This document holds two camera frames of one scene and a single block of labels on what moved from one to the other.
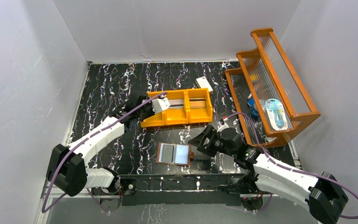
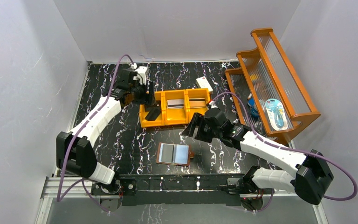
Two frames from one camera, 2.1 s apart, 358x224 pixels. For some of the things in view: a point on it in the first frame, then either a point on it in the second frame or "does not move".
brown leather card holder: (174, 154) does not move
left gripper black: (148, 109) → (149, 94)
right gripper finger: (203, 139) → (189, 130)
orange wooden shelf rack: (270, 101) does not move
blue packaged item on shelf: (277, 114) does not move
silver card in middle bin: (176, 103) does not move
